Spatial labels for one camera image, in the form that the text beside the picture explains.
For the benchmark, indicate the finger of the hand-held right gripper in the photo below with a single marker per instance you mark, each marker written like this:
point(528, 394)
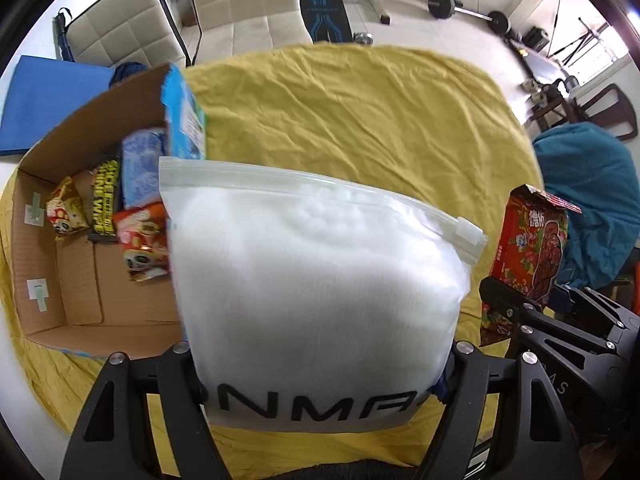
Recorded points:
point(505, 305)
point(585, 302)

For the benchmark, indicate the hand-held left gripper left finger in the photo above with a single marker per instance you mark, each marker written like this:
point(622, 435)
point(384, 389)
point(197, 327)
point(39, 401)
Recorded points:
point(177, 380)

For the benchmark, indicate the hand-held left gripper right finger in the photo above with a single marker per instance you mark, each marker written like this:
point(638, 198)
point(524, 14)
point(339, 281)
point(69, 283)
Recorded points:
point(465, 380)

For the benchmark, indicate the red snack packet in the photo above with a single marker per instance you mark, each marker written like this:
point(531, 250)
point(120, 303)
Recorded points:
point(535, 250)

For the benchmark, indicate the cardboard box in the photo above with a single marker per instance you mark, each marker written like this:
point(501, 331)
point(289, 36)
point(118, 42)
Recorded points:
point(65, 290)

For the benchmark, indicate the orange panda snack packet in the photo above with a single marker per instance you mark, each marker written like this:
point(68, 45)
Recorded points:
point(142, 240)

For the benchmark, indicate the white zip pouch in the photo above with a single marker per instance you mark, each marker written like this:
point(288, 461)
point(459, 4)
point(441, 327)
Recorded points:
point(310, 285)

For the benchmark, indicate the black wipes packet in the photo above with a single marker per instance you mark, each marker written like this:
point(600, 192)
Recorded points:
point(105, 200)

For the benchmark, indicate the yellow panda snack packet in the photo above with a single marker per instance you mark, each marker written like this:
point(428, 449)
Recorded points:
point(65, 210)

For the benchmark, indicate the light blue snack packet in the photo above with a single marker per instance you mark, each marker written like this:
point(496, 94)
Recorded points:
point(142, 165)

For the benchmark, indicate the teal blanket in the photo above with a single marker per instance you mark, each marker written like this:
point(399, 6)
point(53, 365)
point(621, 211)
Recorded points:
point(585, 190)

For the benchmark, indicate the dark wooden chair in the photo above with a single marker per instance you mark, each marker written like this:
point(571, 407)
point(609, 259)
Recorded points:
point(617, 105)

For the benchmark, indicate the yellow tablecloth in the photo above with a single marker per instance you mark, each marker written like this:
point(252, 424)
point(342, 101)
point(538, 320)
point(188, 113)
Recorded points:
point(350, 120)

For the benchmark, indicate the black speaker box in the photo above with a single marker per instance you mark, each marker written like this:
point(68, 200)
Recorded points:
point(535, 37)

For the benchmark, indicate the chrome dumbbell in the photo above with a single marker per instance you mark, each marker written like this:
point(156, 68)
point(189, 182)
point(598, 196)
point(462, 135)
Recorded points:
point(362, 38)

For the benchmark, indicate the blue foam mat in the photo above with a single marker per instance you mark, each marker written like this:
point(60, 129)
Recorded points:
point(50, 105)

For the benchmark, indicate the short barbell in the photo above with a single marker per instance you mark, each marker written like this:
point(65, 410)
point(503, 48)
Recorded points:
point(442, 4)

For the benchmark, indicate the dark blue cloth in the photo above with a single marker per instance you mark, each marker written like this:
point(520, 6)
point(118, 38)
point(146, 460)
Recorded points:
point(127, 72)

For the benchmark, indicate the black weight bench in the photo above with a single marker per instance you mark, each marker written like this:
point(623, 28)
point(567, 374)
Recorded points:
point(322, 10)

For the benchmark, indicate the white quilted chair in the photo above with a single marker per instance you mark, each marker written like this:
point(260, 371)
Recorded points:
point(250, 10)
point(125, 30)

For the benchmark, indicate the black folded frame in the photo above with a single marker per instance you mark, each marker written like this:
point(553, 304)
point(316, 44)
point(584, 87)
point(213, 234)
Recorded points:
point(62, 30)

